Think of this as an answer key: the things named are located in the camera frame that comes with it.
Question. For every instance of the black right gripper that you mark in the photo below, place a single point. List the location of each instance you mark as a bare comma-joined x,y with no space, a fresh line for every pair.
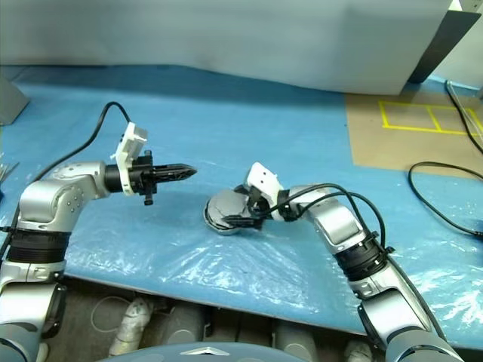
258,205

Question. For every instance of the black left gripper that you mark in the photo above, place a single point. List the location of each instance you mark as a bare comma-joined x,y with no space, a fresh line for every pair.
141,175

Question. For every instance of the round grey metal object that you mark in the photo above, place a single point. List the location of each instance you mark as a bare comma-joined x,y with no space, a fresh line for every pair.
222,205

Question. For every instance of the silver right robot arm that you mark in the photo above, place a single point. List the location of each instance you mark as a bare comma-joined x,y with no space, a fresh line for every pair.
339,222

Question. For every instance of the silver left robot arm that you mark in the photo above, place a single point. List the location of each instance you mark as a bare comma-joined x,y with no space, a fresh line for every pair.
41,200

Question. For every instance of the grey rounded shape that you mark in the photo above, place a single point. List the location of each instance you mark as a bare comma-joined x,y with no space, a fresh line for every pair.
181,326
294,337

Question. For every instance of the white backdrop board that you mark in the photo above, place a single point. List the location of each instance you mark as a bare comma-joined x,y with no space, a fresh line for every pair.
226,37

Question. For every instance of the brown cardboard sheet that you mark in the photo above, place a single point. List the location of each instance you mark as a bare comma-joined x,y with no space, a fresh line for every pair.
377,147

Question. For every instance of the grey-blue robot torso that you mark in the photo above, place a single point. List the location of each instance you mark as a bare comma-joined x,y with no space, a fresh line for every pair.
264,352

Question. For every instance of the white wrapped rounded shape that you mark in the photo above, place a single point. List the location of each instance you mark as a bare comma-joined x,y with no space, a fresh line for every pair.
130,324

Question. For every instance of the yellow tape grid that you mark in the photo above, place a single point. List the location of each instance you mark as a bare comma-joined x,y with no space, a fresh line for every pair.
383,115

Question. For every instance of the silver metal parts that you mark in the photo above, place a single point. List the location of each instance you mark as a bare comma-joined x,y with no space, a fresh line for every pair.
5,171

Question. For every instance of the grey metal block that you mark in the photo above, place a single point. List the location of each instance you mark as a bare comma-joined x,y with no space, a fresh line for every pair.
11,105

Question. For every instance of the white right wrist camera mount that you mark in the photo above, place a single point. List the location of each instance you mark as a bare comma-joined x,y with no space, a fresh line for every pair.
264,179

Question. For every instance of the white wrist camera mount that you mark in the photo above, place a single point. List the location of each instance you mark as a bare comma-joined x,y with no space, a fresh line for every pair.
264,179
130,147

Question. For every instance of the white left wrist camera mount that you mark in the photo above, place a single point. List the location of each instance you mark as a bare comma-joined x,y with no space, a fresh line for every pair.
130,147

